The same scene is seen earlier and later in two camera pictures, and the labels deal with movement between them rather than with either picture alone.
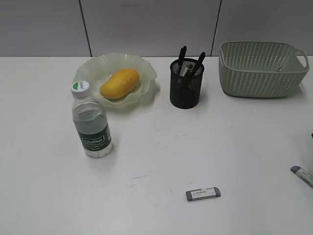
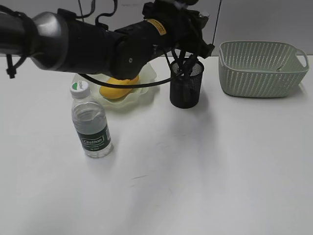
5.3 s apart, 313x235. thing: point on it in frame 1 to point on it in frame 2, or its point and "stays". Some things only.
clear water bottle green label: (91, 121) stays
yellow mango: (121, 83) stays
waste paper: (279, 69) stays
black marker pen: (199, 62) to (189, 63)
